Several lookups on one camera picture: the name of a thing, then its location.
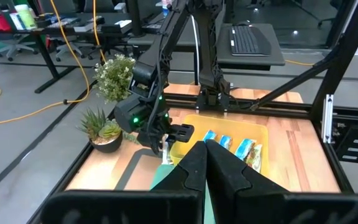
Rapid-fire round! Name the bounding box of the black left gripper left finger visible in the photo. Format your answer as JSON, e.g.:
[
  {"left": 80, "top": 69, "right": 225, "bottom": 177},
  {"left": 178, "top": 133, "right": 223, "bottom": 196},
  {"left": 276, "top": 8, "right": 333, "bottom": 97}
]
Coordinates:
[{"left": 40, "top": 141, "right": 208, "bottom": 224}]

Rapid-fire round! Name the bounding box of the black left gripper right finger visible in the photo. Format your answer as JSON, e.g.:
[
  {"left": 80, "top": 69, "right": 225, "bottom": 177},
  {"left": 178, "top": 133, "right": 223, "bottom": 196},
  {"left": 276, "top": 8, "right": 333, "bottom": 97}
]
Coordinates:
[{"left": 206, "top": 139, "right": 358, "bottom": 224}]

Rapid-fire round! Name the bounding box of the white-backed granola bar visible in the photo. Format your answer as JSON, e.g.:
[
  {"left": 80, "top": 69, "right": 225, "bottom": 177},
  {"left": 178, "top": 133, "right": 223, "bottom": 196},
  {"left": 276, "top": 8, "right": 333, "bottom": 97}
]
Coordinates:
[{"left": 161, "top": 135, "right": 175, "bottom": 166}]

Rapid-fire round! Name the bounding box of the blue red-striped granola bar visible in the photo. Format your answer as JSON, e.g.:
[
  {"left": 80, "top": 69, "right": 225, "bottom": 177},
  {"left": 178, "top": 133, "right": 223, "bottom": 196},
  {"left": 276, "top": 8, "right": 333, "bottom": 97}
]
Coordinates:
[
  {"left": 218, "top": 134, "right": 234, "bottom": 151},
  {"left": 202, "top": 129, "right": 218, "bottom": 143},
  {"left": 234, "top": 138, "right": 257, "bottom": 162}
]

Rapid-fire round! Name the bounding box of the green red-label granola bar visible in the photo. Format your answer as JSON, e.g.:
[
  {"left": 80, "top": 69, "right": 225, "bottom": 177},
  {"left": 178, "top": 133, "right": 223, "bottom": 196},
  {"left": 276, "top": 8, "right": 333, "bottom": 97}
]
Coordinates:
[{"left": 246, "top": 143, "right": 264, "bottom": 174}]

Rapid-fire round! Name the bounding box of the teal plastic bin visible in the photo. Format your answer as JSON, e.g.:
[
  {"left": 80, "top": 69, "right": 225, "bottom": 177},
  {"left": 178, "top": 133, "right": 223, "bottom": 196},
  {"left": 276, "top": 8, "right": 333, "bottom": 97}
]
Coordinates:
[{"left": 149, "top": 164, "right": 217, "bottom": 224}]

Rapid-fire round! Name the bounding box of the succulent in black pot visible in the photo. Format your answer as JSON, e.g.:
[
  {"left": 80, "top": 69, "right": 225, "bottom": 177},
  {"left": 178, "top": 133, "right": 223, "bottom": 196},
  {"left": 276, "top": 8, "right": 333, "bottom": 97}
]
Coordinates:
[{"left": 76, "top": 107, "right": 124, "bottom": 154}]

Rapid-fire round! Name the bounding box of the white-flowered potted plant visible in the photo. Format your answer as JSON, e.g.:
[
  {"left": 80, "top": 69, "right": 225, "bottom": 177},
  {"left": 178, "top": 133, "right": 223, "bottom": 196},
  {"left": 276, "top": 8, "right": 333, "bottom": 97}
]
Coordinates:
[{"left": 93, "top": 54, "right": 136, "bottom": 104}]

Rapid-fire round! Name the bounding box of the yellow plastic bin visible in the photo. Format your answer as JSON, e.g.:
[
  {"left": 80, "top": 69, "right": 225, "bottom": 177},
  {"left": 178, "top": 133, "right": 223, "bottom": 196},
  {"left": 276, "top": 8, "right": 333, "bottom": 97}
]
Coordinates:
[{"left": 169, "top": 114, "right": 270, "bottom": 175}]

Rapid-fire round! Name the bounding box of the small white box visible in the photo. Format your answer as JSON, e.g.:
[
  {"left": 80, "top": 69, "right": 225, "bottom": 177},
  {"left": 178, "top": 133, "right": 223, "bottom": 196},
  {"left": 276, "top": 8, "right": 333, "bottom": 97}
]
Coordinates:
[{"left": 113, "top": 19, "right": 133, "bottom": 32}]

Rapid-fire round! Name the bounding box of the black keyboard stand platform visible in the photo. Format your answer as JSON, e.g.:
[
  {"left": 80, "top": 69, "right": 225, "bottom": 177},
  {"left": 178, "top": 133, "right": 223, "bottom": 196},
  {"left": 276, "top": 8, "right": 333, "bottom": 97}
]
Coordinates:
[{"left": 215, "top": 23, "right": 287, "bottom": 72}]

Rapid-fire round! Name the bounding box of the grey office chair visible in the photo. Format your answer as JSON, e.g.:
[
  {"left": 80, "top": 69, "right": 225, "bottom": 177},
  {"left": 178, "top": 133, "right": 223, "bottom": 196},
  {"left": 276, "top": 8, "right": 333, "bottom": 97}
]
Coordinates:
[
  {"left": 0, "top": 33, "right": 39, "bottom": 62},
  {"left": 54, "top": 42, "right": 88, "bottom": 62}
]

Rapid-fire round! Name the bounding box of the blue white bottle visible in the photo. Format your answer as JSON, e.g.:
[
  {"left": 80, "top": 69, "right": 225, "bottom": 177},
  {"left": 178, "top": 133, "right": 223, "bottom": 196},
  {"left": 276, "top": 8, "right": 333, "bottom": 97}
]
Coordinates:
[{"left": 161, "top": 0, "right": 173, "bottom": 19}]

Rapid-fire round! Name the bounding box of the black computer keyboard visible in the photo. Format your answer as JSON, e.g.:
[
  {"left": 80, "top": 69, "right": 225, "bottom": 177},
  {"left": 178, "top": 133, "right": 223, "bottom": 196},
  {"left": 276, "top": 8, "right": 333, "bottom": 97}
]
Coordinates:
[{"left": 228, "top": 24, "right": 273, "bottom": 58}]

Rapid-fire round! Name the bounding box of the black office desk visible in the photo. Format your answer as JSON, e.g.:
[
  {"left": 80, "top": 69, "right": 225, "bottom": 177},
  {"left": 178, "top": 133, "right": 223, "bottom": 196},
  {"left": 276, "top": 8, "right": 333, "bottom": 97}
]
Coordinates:
[{"left": 0, "top": 11, "right": 198, "bottom": 95}]

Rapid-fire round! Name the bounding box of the white cable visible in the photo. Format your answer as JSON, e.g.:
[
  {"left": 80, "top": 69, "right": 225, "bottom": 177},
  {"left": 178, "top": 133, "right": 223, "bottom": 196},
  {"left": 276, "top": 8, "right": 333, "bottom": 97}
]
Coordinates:
[{"left": 190, "top": 14, "right": 201, "bottom": 85}]

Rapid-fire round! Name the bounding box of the silver aluminium bracket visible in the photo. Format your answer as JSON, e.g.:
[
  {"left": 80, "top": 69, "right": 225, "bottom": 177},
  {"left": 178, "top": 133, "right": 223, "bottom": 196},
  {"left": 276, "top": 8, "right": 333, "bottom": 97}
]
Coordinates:
[{"left": 321, "top": 94, "right": 334, "bottom": 144}]

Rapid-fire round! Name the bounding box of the black aluminium table frame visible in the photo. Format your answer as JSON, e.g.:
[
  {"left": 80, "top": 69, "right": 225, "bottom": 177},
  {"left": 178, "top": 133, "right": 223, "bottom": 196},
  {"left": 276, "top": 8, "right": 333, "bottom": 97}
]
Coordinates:
[{"left": 26, "top": 0, "right": 358, "bottom": 224}]

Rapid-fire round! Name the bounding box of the black slotted metal bracket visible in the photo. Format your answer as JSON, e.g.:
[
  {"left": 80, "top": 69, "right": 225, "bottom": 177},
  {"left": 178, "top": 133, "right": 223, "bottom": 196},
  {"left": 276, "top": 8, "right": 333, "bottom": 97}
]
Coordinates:
[{"left": 335, "top": 123, "right": 358, "bottom": 166}]

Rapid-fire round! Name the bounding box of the black monitor stand post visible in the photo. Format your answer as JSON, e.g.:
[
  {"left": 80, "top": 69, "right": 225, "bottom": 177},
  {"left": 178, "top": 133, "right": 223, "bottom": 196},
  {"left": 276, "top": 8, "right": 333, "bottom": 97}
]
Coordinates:
[{"left": 126, "top": 0, "right": 144, "bottom": 37}]

